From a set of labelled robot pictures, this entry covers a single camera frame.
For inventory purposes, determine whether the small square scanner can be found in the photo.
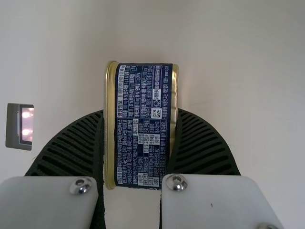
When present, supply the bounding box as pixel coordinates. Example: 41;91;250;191
5;103;35;151

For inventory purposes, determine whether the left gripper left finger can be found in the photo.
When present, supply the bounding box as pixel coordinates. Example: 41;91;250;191
0;109;107;229

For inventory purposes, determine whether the rectangular tin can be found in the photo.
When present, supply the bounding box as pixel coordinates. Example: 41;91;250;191
103;61;179;191

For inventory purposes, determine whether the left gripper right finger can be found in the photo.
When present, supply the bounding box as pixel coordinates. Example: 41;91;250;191
160;108;285;229

